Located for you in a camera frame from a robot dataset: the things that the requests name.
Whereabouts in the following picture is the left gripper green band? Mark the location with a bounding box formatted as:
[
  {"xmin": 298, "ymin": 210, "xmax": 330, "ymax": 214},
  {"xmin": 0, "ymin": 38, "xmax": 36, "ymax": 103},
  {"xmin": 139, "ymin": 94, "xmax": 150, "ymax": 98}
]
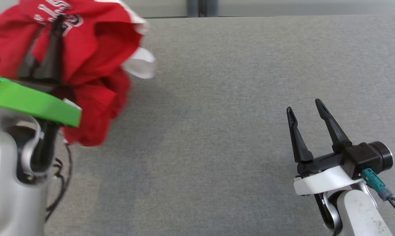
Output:
[{"xmin": 0, "ymin": 16, "xmax": 82, "ymax": 128}]

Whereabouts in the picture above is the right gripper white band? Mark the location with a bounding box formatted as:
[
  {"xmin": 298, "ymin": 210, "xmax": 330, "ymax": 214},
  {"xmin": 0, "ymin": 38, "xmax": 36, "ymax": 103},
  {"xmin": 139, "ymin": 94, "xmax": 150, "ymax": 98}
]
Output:
[{"xmin": 286, "ymin": 98, "xmax": 371, "ymax": 196}]

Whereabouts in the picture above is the red white lettered jersey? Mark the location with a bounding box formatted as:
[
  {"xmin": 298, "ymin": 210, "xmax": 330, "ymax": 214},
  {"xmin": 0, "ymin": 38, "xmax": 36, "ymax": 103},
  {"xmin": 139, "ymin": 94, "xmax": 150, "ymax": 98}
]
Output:
[{"xmin": 0, "ymin": 0, "xmax": 157, "ymax": 147}]

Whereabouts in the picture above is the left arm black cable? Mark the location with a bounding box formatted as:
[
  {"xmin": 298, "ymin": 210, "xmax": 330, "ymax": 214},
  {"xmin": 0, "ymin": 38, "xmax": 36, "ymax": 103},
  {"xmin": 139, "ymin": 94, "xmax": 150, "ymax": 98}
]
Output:
[{"xmin": 45, "ymin": 140, "xmax": 74, "ymax": 221}]

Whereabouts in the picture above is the grey metal post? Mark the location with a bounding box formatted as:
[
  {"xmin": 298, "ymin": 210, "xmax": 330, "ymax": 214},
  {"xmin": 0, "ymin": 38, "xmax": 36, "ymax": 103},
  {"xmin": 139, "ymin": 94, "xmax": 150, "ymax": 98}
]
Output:
[
  {"xmin": 201, "ymin": 0, "xmax": 218, "ymax": 17},
  {"xmin": 187, "ymin": 0, "xmax": 201, "ymax": 18}
]

